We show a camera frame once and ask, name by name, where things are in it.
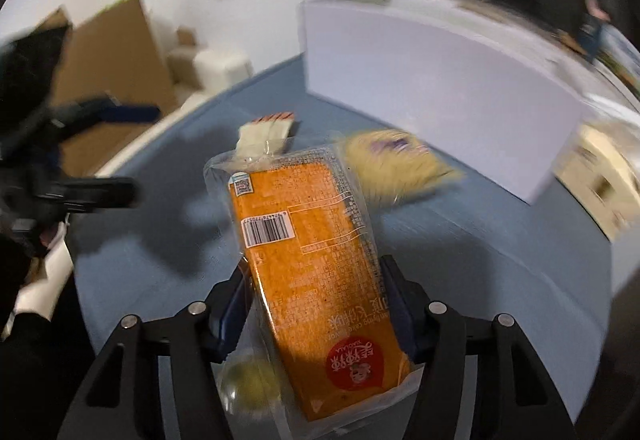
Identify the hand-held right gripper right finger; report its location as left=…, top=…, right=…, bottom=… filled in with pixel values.
left=380, top=254, right=576, bottom=440

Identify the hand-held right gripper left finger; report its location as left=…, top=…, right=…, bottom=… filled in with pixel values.
left=57, top=267, right=251, bottom=440

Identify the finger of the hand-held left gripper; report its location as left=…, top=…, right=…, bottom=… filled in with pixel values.
left=30, top=176, right=138, bottom=213
left=50, top=92, right=162, bottom=141

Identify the orange cake packet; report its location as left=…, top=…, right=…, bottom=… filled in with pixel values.
left=204, top=145, right=426, bottom=440

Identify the white cardboard box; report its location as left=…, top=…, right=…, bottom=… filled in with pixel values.
left=298, top=0, right=586, bottom=207

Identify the person's left forearm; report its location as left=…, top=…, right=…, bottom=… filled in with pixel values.
left=0, top=232, right=91, bottom=440

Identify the flat brown cardboard sheet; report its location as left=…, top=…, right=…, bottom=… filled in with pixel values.
left=30, top=0, right=180, bottom=176

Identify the yellow jelly cup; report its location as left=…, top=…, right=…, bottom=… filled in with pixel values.
left=220, top=355, right=283, bottom=413

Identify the blue-grey table cloth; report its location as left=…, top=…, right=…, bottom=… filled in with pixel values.
left=65, top=52, right=616, bottom=440

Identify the cream packet red striped edge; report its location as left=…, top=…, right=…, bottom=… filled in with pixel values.
left=234, top=112, right=296, bottom=161

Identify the yellow-green snack packet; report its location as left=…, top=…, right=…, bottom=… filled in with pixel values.
left=332, top=129, right=466, bottom=208

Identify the yellow tissue pack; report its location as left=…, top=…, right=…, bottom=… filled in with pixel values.
left=555, top=122, right=640, bottom=241

